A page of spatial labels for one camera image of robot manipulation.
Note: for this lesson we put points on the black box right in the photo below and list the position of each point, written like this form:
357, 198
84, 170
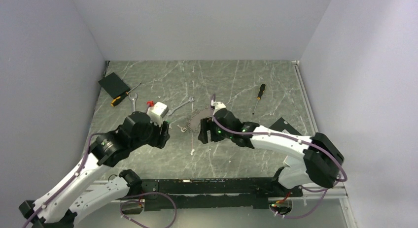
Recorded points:
282, 125

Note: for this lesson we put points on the silver wrench left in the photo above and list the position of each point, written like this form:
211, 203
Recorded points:
133, 98

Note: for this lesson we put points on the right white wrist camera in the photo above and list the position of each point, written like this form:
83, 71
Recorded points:
217, 105

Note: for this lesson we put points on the silver combination wrench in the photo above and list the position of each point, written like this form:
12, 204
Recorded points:
172, 110

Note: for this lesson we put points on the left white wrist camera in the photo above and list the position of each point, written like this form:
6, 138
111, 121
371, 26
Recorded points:
156, 111

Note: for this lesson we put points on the black box left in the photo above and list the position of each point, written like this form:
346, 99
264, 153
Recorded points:
114, 85

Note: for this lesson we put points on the black box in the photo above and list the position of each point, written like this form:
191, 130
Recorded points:
114, 85
282, 125

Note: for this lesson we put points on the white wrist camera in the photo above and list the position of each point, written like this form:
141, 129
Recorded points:
217, 105
156, 111

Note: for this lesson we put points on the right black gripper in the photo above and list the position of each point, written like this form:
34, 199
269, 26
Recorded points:
207, 124

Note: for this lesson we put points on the orange black screwdriver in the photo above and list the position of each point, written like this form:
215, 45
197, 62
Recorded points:
259, 96
120, 98

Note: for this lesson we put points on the orange black screwdriver left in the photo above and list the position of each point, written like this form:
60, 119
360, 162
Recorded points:
120, 98

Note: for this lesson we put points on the large metal key ring plate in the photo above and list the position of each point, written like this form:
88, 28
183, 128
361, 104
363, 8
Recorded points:
194, 122

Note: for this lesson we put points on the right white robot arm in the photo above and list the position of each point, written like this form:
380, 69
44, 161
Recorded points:
309, 159

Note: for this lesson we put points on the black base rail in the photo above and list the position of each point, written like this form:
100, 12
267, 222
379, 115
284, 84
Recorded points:
255, 192

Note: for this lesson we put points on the orange black screwdriver right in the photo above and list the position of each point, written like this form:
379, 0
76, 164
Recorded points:
259, 96

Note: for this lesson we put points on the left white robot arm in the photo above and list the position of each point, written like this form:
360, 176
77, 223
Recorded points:
65, 205

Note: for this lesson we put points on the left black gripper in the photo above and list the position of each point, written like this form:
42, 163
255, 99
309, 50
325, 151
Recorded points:
162, 136

